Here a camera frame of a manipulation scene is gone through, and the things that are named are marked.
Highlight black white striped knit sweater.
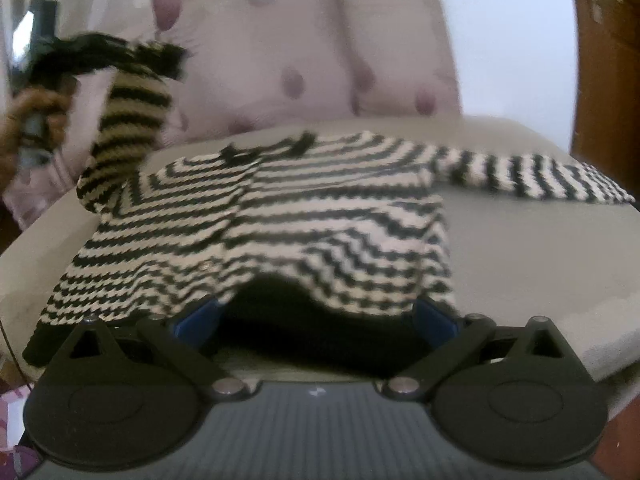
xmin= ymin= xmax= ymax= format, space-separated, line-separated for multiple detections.
xmin=23 ymin=38 xmax=632 ymax=367

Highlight person's left hand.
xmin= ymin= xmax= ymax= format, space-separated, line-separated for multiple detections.
xmin=1 ymin=82 xmax=75 ymax=192

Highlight cream textured mattress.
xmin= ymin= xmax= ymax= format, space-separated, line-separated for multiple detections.
xmin=1 ymin=118 xmax=639 ymax=379

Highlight pink floral curtain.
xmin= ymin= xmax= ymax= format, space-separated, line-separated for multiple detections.
xmin=0 ymin=0 xmax=464 ymax=231

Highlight brown wooden door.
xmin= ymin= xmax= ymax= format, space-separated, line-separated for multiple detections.
xmin=570 ymin=0 xmax=639 ymax=193

